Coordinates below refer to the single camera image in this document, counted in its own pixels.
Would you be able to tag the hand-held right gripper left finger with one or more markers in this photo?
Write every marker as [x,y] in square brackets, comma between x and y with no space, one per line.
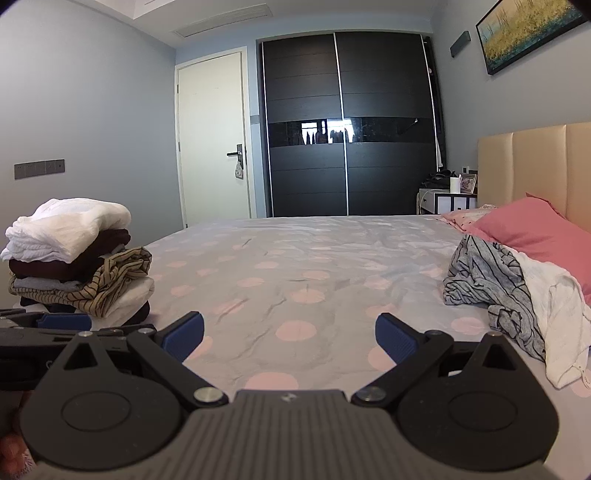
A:
[182,334]

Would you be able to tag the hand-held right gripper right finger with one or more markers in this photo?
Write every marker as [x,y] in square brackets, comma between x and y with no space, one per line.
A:
[395,339]

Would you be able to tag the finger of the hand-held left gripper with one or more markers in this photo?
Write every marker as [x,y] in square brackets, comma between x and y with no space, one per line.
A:
[64,321]
[27,355]

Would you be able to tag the white crinkled garment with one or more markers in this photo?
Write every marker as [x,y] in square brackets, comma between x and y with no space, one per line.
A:
[563,323]

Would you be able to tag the person's left hand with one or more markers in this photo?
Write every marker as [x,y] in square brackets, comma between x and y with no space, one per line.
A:
[11,457]

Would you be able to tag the black folded garment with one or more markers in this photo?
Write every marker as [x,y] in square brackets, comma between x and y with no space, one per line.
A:
[136,313]

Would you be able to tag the dark maroon folded garment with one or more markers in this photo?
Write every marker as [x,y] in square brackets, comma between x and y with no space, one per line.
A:
[55,270]

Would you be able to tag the cream folded garment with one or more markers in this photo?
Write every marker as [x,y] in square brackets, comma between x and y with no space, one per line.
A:
[138,290]

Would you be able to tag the tan striped folded garment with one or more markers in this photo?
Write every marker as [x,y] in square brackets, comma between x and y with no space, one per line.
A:
[120,272]

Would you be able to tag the white folded garment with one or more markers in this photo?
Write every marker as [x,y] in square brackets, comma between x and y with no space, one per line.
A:
[64,226]

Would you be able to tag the grey striped garment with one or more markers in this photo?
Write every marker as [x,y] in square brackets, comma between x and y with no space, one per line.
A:
[489,277]

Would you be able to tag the bed with pink dotted sheet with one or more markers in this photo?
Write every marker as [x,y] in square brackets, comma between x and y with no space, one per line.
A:
[300,258]

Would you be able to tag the pink dotted pillow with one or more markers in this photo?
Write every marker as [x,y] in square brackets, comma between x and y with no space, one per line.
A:
[461,218]

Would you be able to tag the white nightstand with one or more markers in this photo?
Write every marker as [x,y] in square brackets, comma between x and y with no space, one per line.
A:
[455,203]

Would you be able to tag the black bag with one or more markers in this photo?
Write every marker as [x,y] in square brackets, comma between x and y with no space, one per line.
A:
[436,180]

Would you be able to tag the white cup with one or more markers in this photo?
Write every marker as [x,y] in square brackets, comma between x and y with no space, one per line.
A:
[455,184]

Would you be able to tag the small hanging pouch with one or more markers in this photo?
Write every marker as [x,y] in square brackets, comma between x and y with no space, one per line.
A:
[238,168]

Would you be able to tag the black sliding wardrobe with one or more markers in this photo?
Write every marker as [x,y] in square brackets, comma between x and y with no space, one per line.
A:
[304,175]

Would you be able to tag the white door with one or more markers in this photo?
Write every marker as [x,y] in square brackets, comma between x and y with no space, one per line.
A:
[207,138]

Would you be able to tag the beige padded headboard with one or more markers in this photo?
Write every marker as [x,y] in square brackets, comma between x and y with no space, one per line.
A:
[535,161]

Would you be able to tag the grey wall switch panel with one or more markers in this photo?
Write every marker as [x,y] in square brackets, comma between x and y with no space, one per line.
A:
[39,169]

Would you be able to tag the small photo frame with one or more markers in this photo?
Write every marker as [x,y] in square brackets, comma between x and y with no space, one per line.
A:
[467,183]

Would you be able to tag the black wall lamp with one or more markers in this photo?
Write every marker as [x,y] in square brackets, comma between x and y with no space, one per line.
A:
[460,44]

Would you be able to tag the framed yellow wall painting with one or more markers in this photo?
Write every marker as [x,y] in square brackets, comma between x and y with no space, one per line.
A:
[521,37]

